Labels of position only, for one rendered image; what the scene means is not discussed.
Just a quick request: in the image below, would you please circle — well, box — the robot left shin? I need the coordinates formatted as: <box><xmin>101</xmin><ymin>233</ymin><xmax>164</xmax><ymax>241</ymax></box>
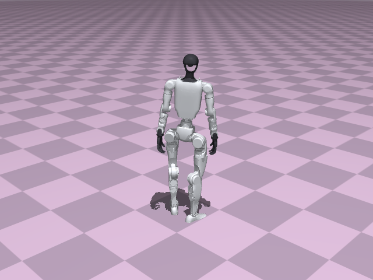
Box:
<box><xmin>168</xmin><ymin>167</ymin><xmax>178</xmax><ymax>207</ymax></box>

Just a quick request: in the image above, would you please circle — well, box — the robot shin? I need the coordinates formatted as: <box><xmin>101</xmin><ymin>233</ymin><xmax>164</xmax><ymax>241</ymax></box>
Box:
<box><xmin>188</xmin><ymin>175</ymin><xmax>202</xmax><ymax>216</ymax></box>
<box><xmin>168</xmin><ymin>167</ymin><xmax>178</xmax><ymax>207</ymax></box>

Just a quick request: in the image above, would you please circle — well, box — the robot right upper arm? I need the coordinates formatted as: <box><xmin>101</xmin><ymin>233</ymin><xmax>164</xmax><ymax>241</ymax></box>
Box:
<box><xmin>202</xmin><ymin>82</ymin><xmax>214</xmax><ymax>116</ymax></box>

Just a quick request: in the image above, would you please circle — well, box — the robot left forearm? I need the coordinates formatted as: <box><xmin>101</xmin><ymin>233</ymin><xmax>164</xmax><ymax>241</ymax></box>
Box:
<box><xmin>156</xmin><ymin>104</ymin><xmax>168</xmax><ymax>134</ymax></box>

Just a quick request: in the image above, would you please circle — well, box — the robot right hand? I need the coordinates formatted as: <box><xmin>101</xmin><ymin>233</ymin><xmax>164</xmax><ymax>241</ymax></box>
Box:
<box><xmin>209</xmin><ymin>133</ymin><xmax>218</xmax><ymax>155</ymax></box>

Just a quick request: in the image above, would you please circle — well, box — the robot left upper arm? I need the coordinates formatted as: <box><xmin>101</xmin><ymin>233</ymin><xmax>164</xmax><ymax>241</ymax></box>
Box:
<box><xmin>162</xmin><ymin>79</ymin><xmax>176</xmax><ymax>112</ymax></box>

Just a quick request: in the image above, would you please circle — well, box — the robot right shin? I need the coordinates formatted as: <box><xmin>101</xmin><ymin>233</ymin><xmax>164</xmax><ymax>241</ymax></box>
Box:
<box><xmin>188</xmin><ymin>175</ymin><xmax>202</xmax><ymax>216</ymax></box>

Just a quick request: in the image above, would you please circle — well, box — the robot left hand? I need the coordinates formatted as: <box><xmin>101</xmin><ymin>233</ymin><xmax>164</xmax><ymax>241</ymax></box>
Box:
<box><xmin>157</xmin><ymin>128</ymin><xmax>165</xmax><ymax>153</ymax></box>

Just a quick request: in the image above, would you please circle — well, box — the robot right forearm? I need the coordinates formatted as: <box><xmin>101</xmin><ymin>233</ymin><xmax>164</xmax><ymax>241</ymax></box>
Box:
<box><xmin>207</xmin><ymin>108</ymin><xmax>218</xmax><ymax>137</ymax></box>

